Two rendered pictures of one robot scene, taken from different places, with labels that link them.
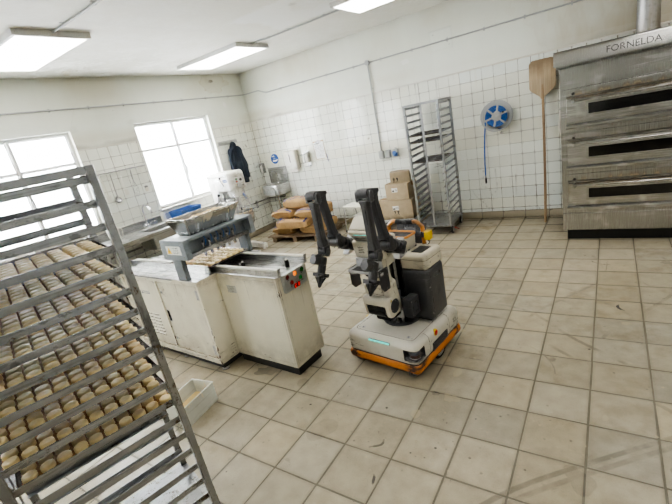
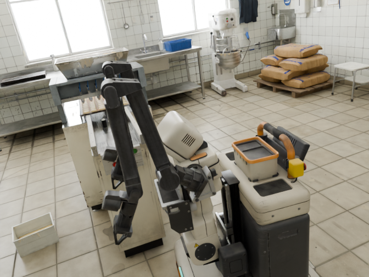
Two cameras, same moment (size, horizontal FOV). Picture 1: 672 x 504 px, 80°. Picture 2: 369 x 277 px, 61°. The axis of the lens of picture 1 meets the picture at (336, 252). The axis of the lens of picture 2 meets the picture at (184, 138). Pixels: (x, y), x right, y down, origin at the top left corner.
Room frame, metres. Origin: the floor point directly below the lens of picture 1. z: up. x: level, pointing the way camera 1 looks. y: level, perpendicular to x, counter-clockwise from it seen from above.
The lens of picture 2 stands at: (1.61, -1.00, 1.60)
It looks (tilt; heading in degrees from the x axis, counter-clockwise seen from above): 23 degrees down; 36
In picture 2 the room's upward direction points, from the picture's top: 9 degrees counter-clockwise
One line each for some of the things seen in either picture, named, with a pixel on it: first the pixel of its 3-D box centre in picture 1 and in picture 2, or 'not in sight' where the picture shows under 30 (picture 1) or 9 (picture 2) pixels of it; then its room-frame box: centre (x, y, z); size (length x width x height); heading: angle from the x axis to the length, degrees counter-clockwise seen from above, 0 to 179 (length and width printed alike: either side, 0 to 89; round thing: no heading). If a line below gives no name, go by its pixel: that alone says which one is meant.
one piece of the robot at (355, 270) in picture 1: (369, 273); (175, 197); (2.59, -0.20, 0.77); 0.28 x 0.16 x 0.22; 45
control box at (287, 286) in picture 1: (294, 278); (122, 159); (2.81, 0.34, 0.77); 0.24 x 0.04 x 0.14; 141
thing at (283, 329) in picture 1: (270, 311); (124, 178); (3.04, 0.63, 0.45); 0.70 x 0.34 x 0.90; 51
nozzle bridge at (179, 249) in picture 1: (213, 245); (101, 92); (3.36, 1.02, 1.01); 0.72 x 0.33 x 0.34; 141
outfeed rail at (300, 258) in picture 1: (222, 254); (120, 101); (3.54, 1.01, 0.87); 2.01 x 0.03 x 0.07; 51
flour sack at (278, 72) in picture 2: (297, 221); (282, 71); (6.86, 0.55, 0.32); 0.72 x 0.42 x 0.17; 58
